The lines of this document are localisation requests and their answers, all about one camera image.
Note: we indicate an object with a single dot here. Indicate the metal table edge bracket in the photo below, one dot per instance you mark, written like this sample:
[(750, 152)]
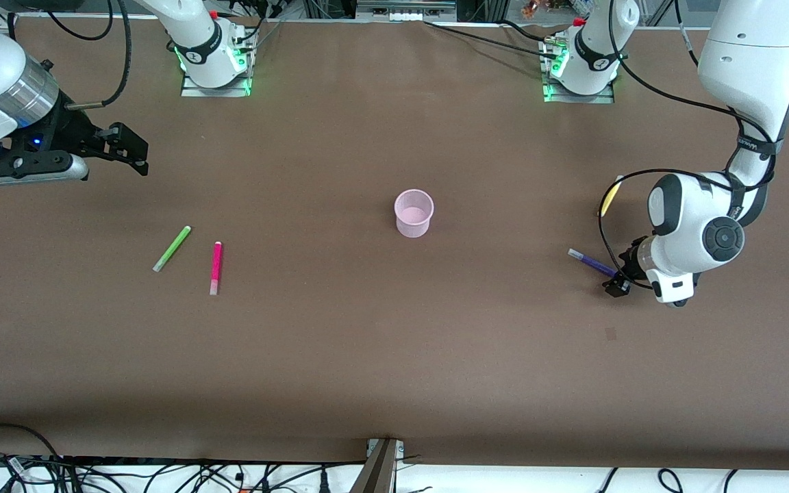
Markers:
[(379, 472)]

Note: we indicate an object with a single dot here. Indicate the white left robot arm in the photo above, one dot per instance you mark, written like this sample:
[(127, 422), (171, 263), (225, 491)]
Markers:
[(744, 61)]

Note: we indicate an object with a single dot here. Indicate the pink plastic cup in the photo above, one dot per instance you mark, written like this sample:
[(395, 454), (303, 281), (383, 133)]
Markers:
[(414, 222)]

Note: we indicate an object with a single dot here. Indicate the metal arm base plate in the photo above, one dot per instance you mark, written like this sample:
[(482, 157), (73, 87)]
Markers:
[(596, 99), (192, 90)]

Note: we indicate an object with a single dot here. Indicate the aluminium table corner bracket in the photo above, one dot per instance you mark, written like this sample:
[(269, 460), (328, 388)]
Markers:
[(7, 20)]

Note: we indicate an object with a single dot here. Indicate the green marker pen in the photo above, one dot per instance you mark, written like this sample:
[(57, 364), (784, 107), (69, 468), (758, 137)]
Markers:
[(172, 248)]

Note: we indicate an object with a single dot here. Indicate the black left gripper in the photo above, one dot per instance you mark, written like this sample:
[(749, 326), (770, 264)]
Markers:
[(631, 265)]

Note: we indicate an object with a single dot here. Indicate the yellow marker pen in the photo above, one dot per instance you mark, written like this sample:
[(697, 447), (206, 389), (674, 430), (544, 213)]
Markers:
[(610, 198)]

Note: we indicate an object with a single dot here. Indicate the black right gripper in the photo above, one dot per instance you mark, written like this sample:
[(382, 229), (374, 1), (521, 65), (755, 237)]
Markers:
[(71, 130)]

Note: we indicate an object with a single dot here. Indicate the pink marker pen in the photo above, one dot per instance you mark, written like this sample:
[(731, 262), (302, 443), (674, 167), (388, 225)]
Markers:
[(216, 267)]

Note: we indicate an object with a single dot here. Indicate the purple marker pen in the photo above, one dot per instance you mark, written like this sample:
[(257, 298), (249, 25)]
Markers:
[(590, 261)]

